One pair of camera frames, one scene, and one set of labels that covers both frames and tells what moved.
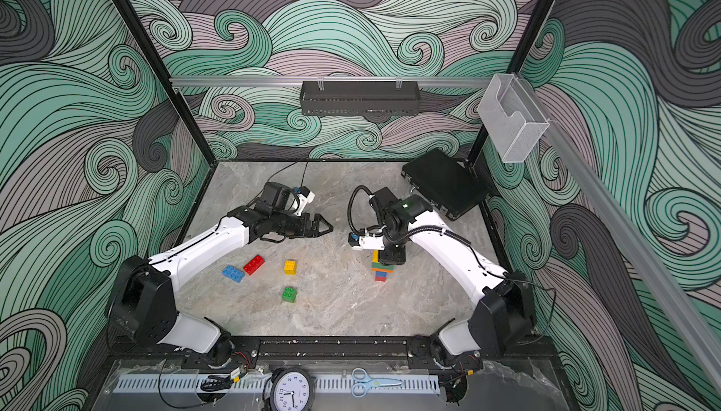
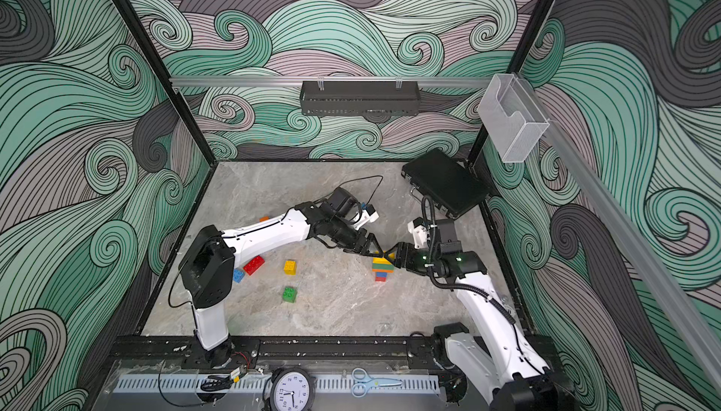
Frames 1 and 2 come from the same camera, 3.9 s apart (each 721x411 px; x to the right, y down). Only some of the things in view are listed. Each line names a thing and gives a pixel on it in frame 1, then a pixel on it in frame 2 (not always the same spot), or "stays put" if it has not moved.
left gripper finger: x=317 y=234 -> x=373 y=254
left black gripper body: x=289 y=225 -> x=346 y=238
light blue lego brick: x=233 y=273 stays put
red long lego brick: x=254 y=265 stays put
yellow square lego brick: x=290 y=267 stays put
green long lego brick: x=377 y=265 stays put
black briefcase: x=446 y=183 stays put
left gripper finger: x=315 y=226 -> x=376 y=244
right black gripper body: x=393 y=251 -> x=422 y=259
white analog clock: x=288 y=389 stays put
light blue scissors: x=365 y=381 stays put
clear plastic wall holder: x=512 y=118 stays put
